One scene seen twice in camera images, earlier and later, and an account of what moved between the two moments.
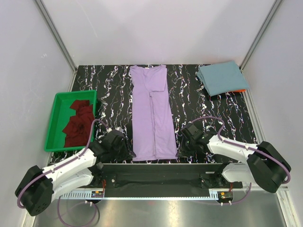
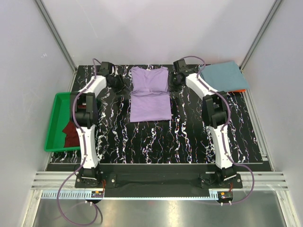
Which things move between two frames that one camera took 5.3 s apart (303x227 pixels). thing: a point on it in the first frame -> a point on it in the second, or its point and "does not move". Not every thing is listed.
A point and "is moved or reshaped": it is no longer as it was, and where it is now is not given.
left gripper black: [128, 153] -> [121, 87]
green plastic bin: [59, 118] does not move
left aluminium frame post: [59, 40] does not move
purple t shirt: [153, 131] is moved or reshaped
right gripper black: [182, 152] -> [174, 88]
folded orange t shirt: [238, 90] does not move
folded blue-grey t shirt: [221, 78] does not move
